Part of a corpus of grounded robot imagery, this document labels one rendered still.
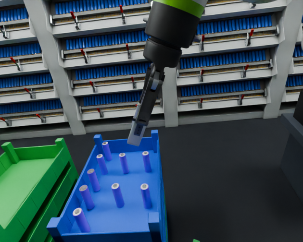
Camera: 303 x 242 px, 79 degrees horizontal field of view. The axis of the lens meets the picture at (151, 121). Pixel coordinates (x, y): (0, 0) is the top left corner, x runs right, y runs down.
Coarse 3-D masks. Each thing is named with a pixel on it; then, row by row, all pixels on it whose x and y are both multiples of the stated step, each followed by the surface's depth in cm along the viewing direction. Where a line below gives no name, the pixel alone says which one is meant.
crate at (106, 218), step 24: (96, 144) 58; (120, 144) 60; (144, 144) 59; (96, 168) 56; (120, 168) 55; (72, 192) 42; (96, 192) 48; (72, 216) 40; (96, 216) 42; (120, 216) 41; (144, 216) 40; (72, 240) 34; (96, 240) 34; (120, 240) 34; (144, 240) 33
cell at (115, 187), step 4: (116, 184) 41; (112, 188) 40; (116, 188) 40; (116, 192) 40; (120, 192) 41; (116, 196) 41; (120, 196) 41; (116, 200) 42; (120, 200) 42; (116, 204) 43; (120, 204) 42; (124, 204) 43
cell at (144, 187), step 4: (144, 184) 40; (140, 188) 39; (144, 188) 39; (148, 188) 39; (144, 192) 39; (148, 192) 40; (144, 196) 40; (148, 196) 40; (144, 200) 40; (148, 200) 41; (144, 204) 41; (148, 204) 41; (148, 208) 42
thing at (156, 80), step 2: (156, 72) 36; (158, 72) 36; (154, 74) 35; (156, 74) 35; (158, 74) 36; (154, 76) 34; (156, 76) 35; (158, 76) 35; (154, 78) 34; (156, 78) 34; (158, 78) 34; (154, 80) 33; (156, 80) 34; (158, 80) 34; (154, 82) 33; (156, 82) 33; (158, 82) 34; (152, 84) 34; (154, 84) 34; (156, 84) 34; (152, 86) 34; (154, 86) 34; (156, 86) 34; (152, 88) 34; (154, 88) 34
